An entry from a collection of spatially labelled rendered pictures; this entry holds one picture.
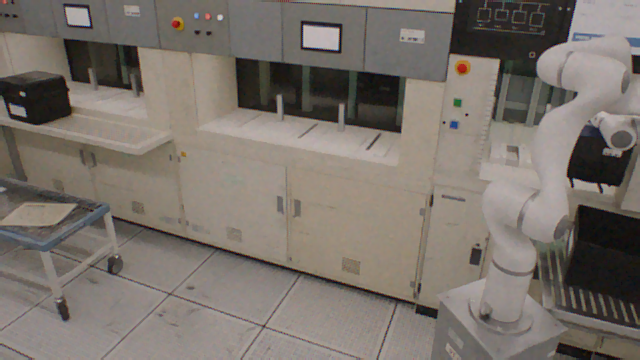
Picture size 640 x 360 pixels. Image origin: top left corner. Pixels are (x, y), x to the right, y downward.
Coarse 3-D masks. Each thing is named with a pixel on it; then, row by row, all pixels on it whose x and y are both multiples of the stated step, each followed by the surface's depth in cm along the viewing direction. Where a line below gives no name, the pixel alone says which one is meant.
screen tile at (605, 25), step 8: (584, 0) 151; (592, 0) 150; (600, 0) 149; (608, 0) 148; (584, 8) 151; (592, 8) 151; (600, 8) 150; (608, 8) 149; (616, 8) 148; (608, 16) 150; (576, 24) 154; (584, 24) 153; (592, 24) 152; (600, 24) 152; (608, 24) 151
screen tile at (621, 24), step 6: (624, 6) 147; (630, 6) 146; (636, 6) 146; (624, 12) 148; (630, 12) 147; (636, 12) 146; (618, 18) 149; (618, 24) 150; (624, 24) 149; (630, 24) 148; (636, 24) 148; (618, 30) 150; (624, 30) 150; (630, 30) 149; (636, 30) 148
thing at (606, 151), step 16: (576, 144) 159; (592, 144) 157; (576, 160) 161; (592, 160) 159; (608, 160) 157; (624, 160) 155; (576, 176) 163; (592, 176) 161; (608, 176) 159; (624, 176) 157
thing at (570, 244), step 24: (576, 216) 153; (600, 216) 156; (624, 216) 152; (576, 240) 137; (600, 240) 158; (624, 240) 154; (576, 264) 139; (600, 264) 135; (624, 264) 131; (600, 288) 137; (624, 288) 134
